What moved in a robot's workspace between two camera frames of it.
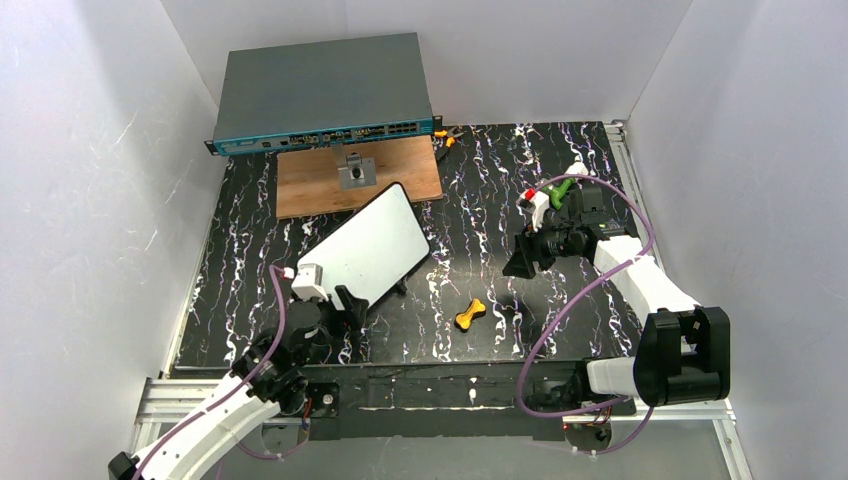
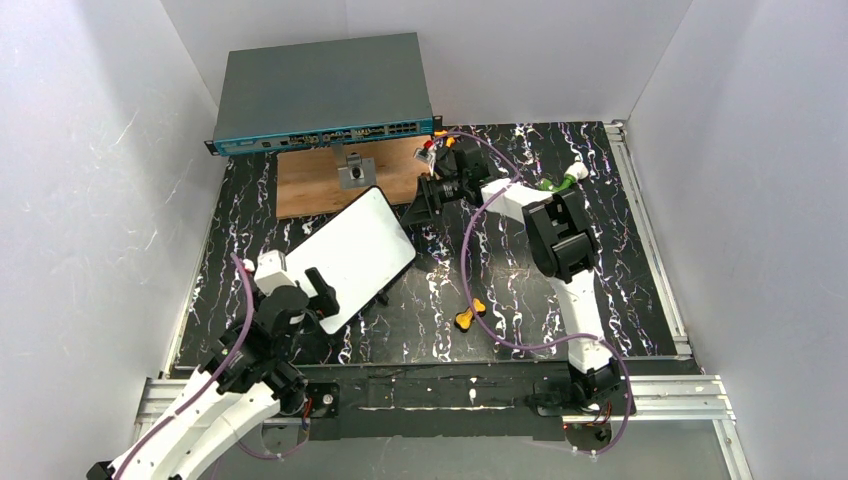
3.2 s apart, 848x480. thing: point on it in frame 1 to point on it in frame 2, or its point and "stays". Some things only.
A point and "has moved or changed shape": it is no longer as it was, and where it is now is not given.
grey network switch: [322, 94] stays
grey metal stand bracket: [354, 170] stays
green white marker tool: [557, 190] stays
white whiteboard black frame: [373, 250] has moved or changed shape
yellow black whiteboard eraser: [475, 309] stays
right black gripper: [535, 249] to [425, 201]
